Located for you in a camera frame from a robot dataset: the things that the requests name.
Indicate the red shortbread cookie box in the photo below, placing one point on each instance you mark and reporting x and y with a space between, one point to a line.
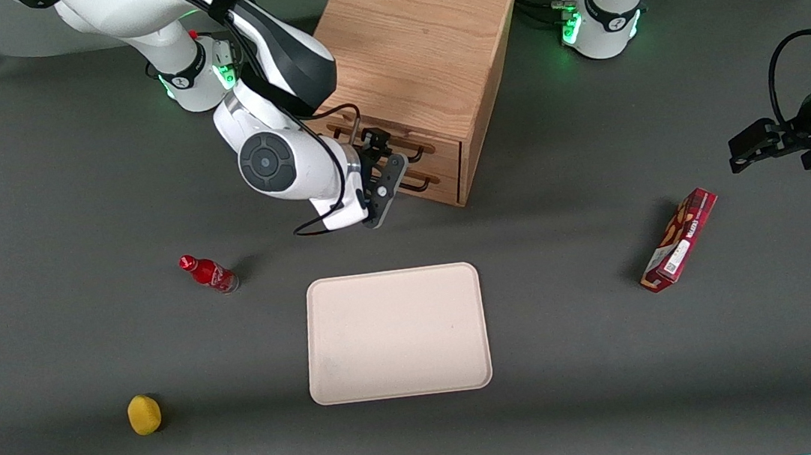
679 238

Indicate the wooden drawer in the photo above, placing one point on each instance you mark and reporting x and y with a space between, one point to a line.
442 184
434 138

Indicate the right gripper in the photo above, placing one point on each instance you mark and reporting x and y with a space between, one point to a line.
372 149

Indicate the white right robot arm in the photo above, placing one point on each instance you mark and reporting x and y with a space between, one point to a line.
267 61

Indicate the yellow lemon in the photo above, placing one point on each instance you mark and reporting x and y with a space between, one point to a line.
144 415

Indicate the cream rectangular plastic tray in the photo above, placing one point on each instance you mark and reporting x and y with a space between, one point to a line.
396 334

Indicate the wooden two-drawer cabinet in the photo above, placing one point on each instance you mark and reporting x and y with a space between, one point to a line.
416 38

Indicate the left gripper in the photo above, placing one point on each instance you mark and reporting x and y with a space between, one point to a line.
794 138

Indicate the small red soda bottle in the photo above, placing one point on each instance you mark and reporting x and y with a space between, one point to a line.
209 273

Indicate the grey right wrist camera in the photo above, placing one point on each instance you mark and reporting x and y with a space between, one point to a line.
386 188

